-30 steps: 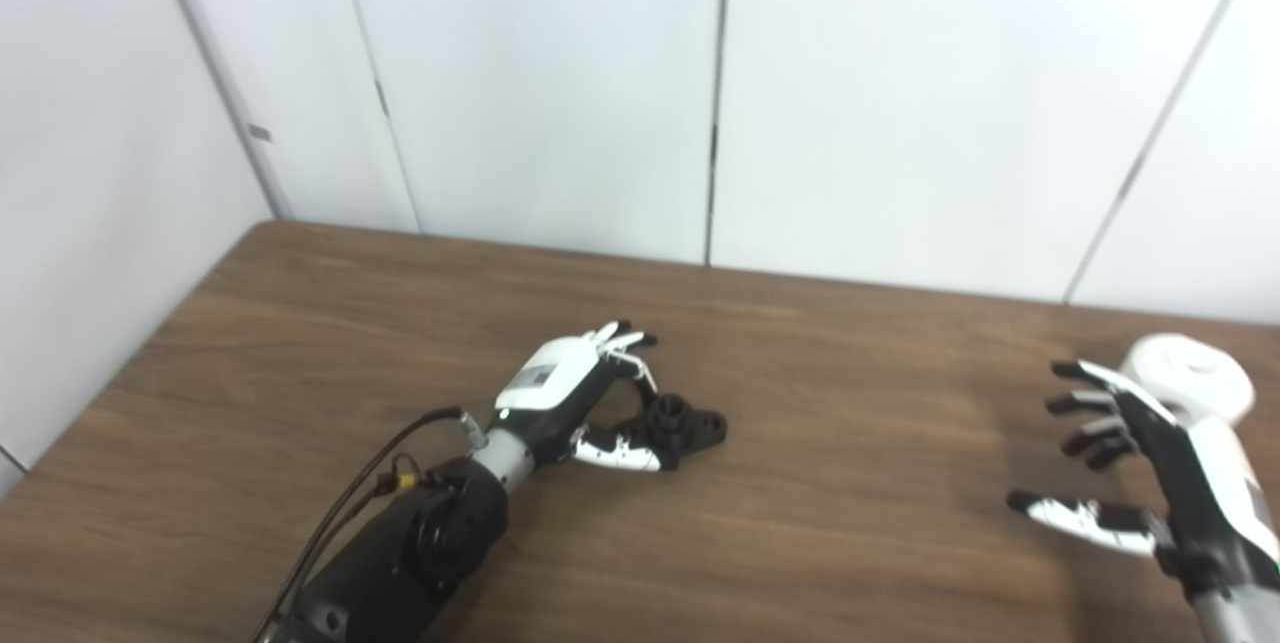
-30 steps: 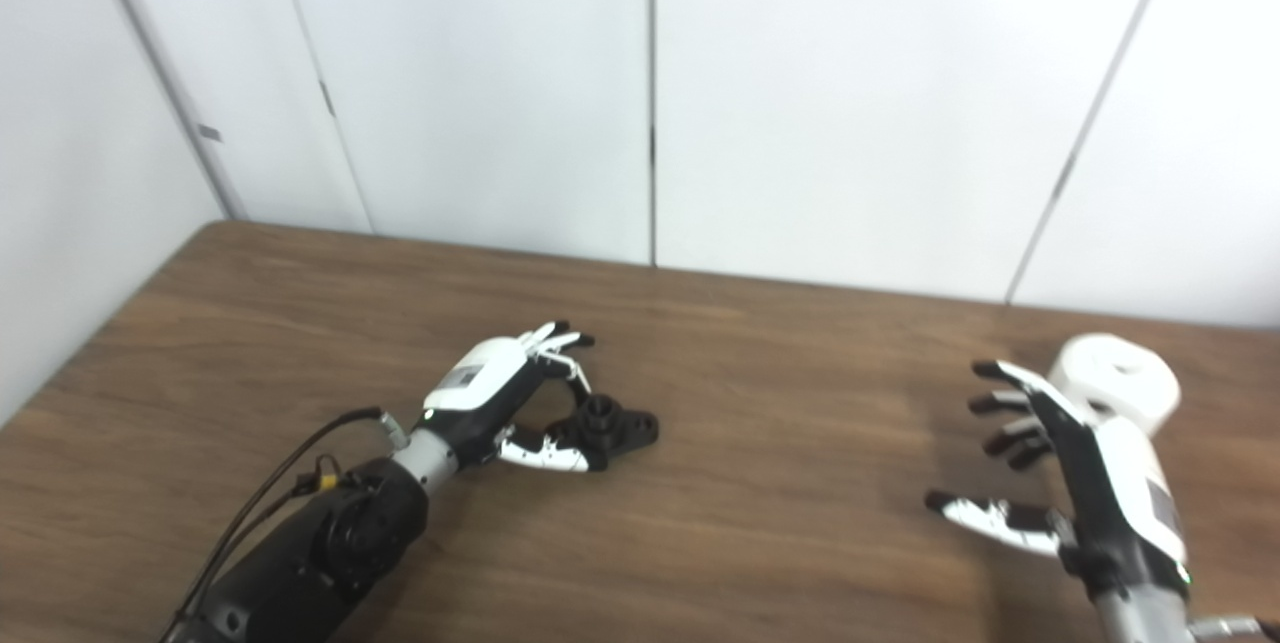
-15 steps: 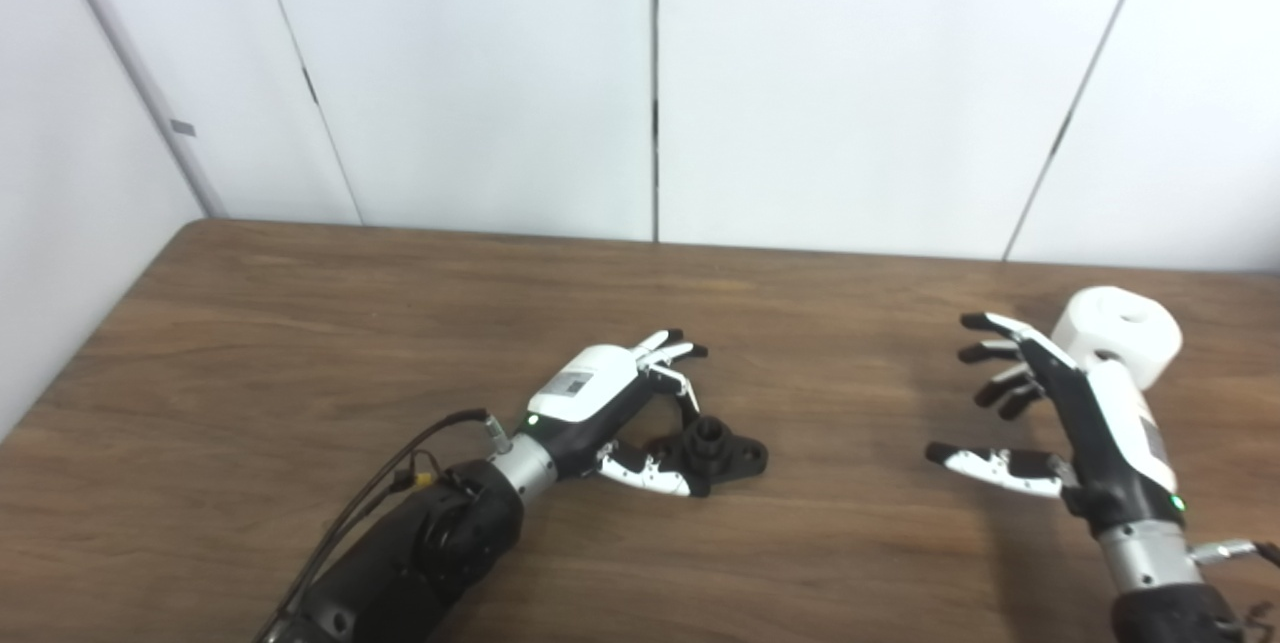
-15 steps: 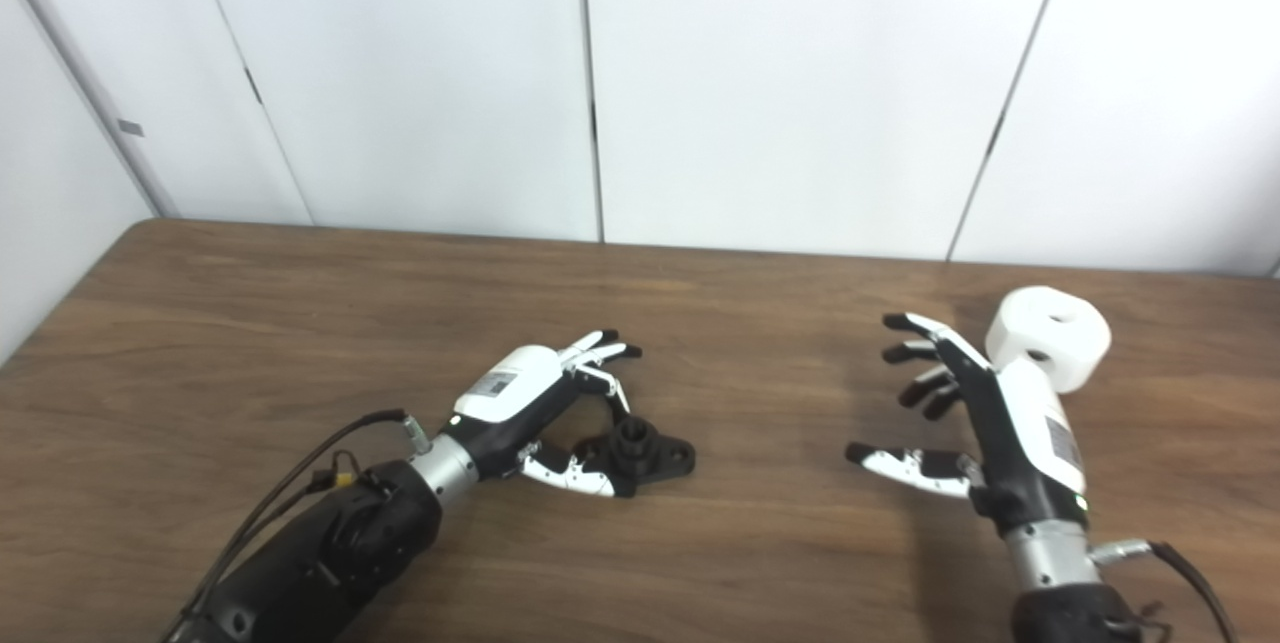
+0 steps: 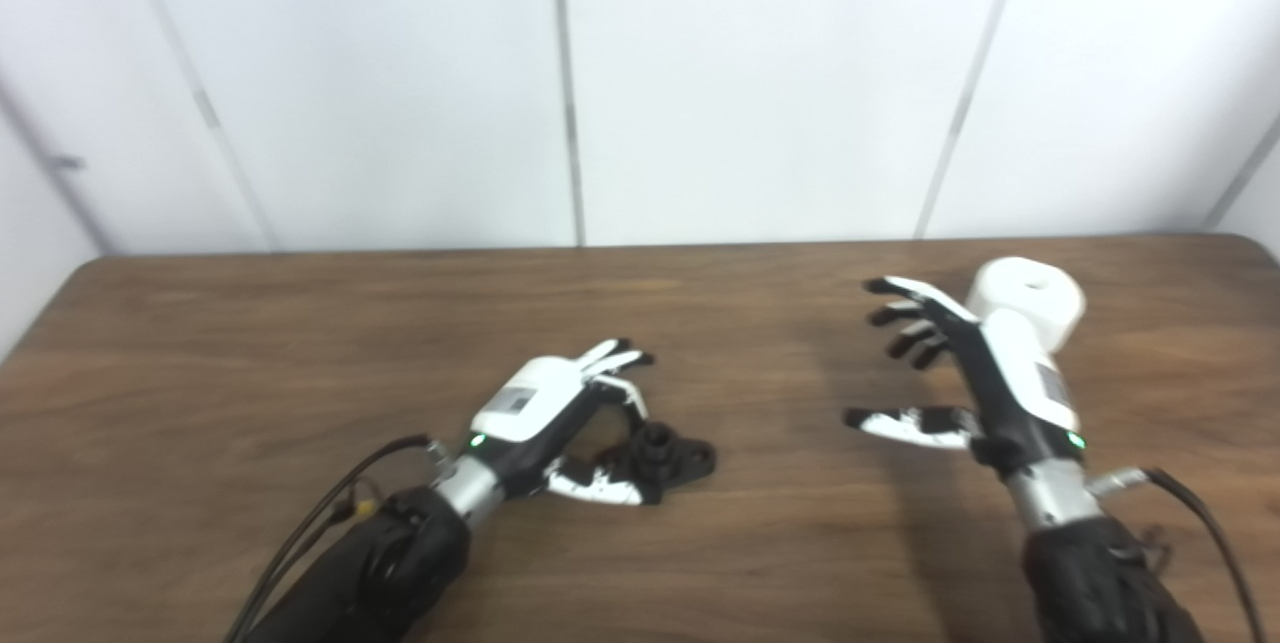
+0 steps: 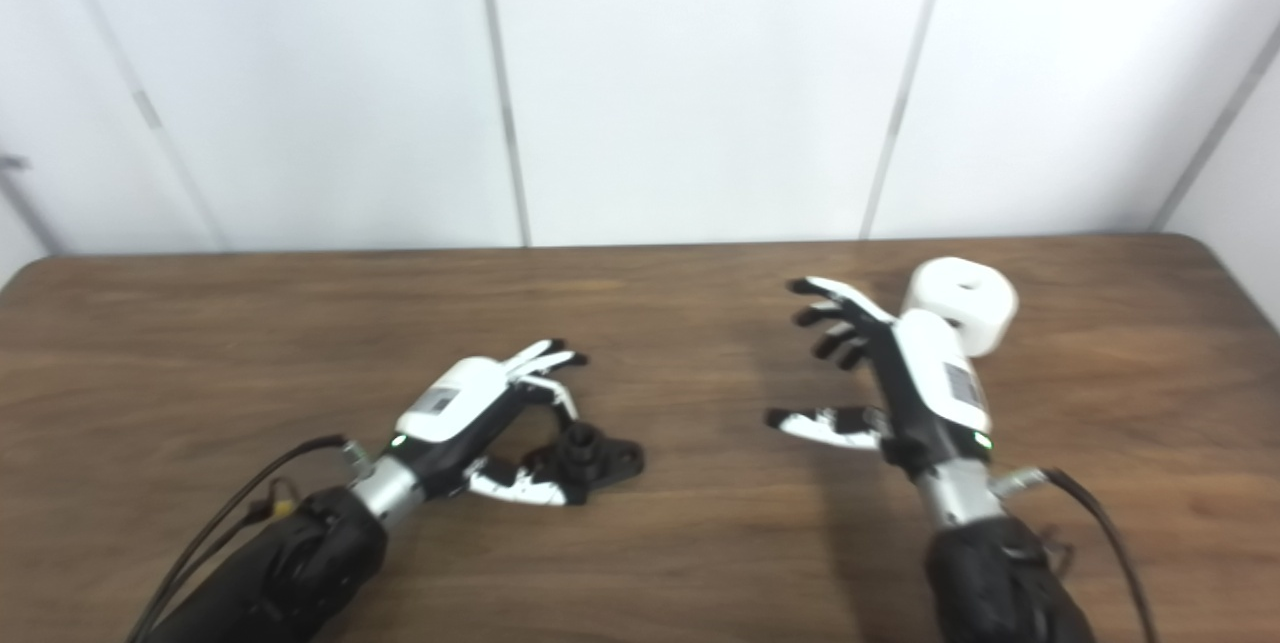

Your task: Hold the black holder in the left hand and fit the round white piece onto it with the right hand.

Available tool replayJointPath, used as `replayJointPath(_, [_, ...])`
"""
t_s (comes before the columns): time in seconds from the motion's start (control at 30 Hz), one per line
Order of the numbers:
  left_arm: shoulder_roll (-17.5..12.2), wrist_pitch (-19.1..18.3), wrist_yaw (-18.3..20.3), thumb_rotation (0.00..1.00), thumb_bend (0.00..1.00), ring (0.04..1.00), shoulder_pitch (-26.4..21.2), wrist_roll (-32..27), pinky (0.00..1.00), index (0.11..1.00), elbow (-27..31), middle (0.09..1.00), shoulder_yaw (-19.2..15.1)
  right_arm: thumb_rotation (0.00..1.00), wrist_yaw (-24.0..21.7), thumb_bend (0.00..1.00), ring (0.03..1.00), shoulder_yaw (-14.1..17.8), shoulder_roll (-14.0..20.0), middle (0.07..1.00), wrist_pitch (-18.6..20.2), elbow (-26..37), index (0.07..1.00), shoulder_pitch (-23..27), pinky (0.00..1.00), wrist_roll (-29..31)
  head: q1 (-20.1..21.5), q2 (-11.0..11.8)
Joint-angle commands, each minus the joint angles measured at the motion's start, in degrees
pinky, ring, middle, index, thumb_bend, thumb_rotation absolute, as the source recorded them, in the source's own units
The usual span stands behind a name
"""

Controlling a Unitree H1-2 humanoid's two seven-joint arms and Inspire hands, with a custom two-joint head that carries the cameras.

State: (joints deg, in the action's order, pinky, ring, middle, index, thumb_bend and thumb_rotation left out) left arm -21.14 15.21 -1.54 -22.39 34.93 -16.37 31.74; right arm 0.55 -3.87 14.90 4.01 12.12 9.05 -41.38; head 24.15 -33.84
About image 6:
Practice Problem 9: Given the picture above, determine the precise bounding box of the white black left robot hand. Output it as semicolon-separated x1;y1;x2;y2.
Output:
392;338;591;509

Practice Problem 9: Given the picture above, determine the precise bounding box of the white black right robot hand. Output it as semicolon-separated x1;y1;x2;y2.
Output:
765;276;996;474

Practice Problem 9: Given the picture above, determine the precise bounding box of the round white piece with hole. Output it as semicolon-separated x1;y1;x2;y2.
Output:
903;257;1019;358

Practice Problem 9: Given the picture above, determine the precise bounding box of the black flanged holder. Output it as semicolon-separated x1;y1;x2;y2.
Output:
520;423;646;506

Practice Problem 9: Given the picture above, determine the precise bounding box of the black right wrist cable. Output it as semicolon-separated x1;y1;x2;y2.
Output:
990;466;1161;643

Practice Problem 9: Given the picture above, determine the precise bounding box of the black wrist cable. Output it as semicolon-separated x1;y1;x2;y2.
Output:
125;435;351;643
990;466;1161;643

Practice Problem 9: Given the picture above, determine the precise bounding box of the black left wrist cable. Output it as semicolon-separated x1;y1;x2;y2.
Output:
125;435;351;643

